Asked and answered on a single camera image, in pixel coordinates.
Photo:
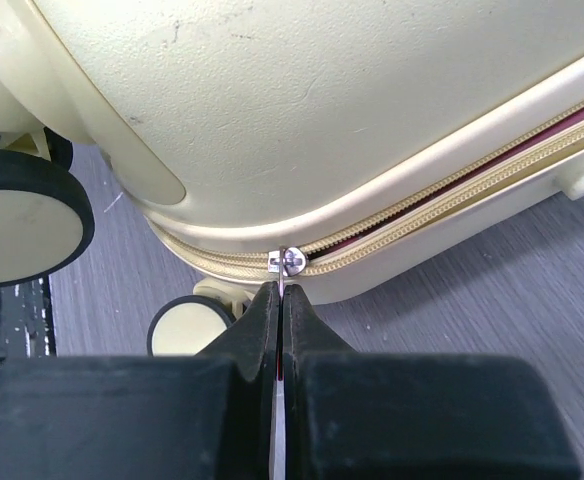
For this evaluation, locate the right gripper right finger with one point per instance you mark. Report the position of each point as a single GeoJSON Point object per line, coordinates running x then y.
{"type": "Point", "coordinates": [356, 415]}

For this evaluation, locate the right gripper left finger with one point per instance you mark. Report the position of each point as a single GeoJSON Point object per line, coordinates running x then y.
{"type": "Point", "coordinates": [207, 416]}

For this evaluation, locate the yellow suitcase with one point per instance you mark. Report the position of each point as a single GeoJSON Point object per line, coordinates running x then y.
{"type": "Point", "coordinates": [335, 144]}

